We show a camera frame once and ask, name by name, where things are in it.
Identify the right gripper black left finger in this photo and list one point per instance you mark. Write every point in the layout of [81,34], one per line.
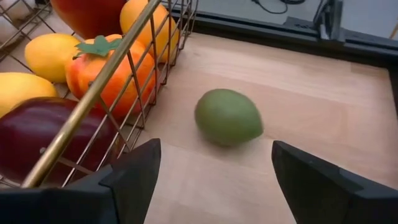
[118,193]

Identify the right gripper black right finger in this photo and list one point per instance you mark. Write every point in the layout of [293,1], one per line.
[320,193]

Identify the dark red apple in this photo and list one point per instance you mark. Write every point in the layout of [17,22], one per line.
[31,133]

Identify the green lime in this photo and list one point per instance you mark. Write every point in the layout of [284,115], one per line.
[228,116]

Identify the orange tomato with green leaf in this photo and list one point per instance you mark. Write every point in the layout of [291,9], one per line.
[84,74]

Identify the yellow lemon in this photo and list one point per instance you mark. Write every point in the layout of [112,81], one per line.
[21,90]
[49,56]

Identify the yellow orange mango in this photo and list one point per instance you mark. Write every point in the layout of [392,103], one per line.
[136,18]

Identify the red yellow apple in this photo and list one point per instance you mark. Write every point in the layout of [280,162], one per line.
[87,15]

